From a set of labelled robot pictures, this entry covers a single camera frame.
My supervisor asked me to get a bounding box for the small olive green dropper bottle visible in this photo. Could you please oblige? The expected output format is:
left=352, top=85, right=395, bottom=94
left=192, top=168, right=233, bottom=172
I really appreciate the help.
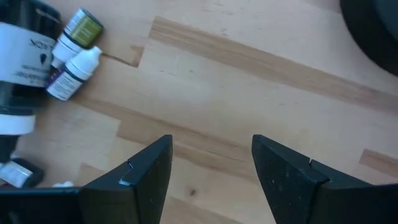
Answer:
left=50, top=7, right=104, bottom=68

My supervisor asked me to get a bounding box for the small black dropper bottle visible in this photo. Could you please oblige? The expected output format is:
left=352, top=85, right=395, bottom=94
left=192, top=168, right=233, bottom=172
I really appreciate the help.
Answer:
left=0, top=157, right=45, bottom=189

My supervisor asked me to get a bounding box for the small purple dropper bottle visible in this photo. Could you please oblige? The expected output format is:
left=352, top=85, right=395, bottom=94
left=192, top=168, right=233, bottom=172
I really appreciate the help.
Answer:
left=45, top=45, right=103, bottom=102

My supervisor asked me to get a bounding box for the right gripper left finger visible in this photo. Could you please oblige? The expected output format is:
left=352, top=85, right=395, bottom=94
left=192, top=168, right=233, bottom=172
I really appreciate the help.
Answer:
left=80, top=134, right=174, bottom=224

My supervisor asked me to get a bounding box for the large black food coloring bottle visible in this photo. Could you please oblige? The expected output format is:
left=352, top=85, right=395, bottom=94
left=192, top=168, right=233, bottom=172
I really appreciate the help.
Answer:
left=0, top=0, right=62, bottom=162

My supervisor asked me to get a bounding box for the black brass desk lamp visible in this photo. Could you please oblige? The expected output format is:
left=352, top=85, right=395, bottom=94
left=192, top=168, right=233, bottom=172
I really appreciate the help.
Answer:
left=339, top=0, right=398, bottom=77

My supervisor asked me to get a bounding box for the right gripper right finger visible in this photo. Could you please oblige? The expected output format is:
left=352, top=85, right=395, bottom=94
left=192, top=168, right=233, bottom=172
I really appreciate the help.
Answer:
left=251, top=134, right=377, bottom=224

